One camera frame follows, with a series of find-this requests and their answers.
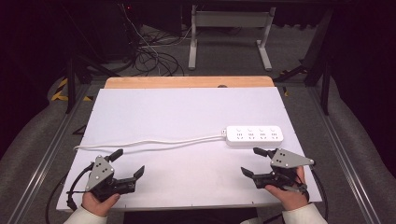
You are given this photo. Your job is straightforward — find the tangle of black cables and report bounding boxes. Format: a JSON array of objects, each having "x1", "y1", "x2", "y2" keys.
[{"x1": 132, "y1": 29, "x2": 188, "y2": 77}]

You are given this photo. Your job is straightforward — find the thin white cable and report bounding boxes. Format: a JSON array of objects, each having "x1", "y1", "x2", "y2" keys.
[{"x1": 120, "y1": 3, "x2": 163, "y2": 76}]

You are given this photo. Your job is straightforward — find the black equipment case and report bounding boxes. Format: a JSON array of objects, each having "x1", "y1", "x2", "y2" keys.
[{"x1": 83, "y1": 3, "x2": 138, "y2": 62}]

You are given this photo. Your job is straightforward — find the aluminium rail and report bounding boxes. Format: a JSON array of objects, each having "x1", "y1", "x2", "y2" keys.
[
  {"x1": 306, "y1": 87, "x2": 382, "y2": 224},
  {"x1": 6, "y1": 83, "x2": 92, "y2": 224}
]

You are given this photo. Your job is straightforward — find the white metal desk frame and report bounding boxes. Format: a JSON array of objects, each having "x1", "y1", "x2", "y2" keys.
[{"x1": 188, "y1": 4, "x2": 276, "y2": 72}]

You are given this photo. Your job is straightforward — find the white table board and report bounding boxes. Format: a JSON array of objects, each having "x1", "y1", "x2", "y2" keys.
[{"x1": 56, "y1": 87, "x2": 322, "y2": 212}]

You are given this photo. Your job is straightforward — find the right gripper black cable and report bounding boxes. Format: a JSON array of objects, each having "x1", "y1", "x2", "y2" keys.
[{"x1": 310, "y1": 167, "x2": 330, "y2": 222}]

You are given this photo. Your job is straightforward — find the person's left white sleeve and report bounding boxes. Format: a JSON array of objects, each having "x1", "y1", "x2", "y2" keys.
[{"x1": 64, "y1": 204, "x2": 108, "y2": 224}]

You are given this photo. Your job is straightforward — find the black metal stand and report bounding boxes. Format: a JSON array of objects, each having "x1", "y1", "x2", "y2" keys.
[
  {"x1": 274, "y1": 8, "x2": 333, "y2": 116},
  {"x1": 64, "y1": 52, "x2": 120, "y2": 115}
]

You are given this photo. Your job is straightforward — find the white power strip cable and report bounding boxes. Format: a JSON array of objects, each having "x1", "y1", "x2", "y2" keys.
[{"x1": 73, "y1": 133, "x2": 228, "y2": 153}]

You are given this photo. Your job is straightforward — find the white power strip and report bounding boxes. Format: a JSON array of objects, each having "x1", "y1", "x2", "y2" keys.
[{"x1": 225, "y1": 125, "x2": 285, "y2": 147}]

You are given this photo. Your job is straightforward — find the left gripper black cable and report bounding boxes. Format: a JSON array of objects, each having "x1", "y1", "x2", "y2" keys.
[{"x1": 65, "y1": 162, "x2": 94, "y2": 213}]

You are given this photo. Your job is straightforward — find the person's white sleeve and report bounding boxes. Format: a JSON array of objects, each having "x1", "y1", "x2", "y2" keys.
[
  {"x1": 281, "y1": 203, "x2": 329, "y2": 224},
  {"x1": 64, "y1": 204, "x2": 108, "y2": 224}
]

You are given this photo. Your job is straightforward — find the yellow black hazard tape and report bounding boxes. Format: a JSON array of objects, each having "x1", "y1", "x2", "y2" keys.
[{"x1": 50, "y1": 77, "x2": 93, "y2": 102}]

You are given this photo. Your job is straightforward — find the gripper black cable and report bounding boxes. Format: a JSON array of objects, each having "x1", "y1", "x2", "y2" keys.
[
  {"x1": 65, "y1": 162, "x2": 94, "y2": 213},
  {"x1": 310, "y1": 167, "x2": 330, "y2": 222}
]

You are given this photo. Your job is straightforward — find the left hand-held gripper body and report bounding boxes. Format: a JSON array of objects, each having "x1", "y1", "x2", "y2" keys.
[{"x1": 84, "y1": 155, "x2": 137, "y2": 203}]

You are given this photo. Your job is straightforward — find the person's right hand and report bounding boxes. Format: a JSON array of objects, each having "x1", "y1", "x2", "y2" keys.
[{"x1": 264, "y1": 165, "x2": 310, "y2": 212}]

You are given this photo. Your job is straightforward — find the person's right white sleeve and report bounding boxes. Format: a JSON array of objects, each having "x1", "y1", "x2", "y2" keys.
[{"x1": 281, "y1": 203, "x2": 329, "y2": 224}]

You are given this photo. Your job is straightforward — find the person's left hand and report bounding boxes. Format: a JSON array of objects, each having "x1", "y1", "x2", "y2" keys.
[{"x1": 81, "y1": 190, "x2": 121, "y2": 217}]

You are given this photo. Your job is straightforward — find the wooden table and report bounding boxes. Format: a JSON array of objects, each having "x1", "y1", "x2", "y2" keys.
[{"x1": 104, "y1": 76, "x2": 276, "y2": 90}]

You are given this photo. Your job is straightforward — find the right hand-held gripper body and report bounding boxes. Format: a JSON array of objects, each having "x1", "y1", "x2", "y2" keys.
[{"x1": 251, "y1": 147, "x2": 316, "y2": 192}]

